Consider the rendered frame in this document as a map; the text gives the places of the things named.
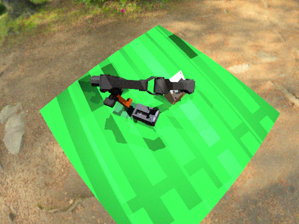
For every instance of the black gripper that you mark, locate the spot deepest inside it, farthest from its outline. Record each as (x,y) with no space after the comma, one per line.
(112,99)

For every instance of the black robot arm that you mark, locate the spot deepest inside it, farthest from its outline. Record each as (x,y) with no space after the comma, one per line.
(162,86)

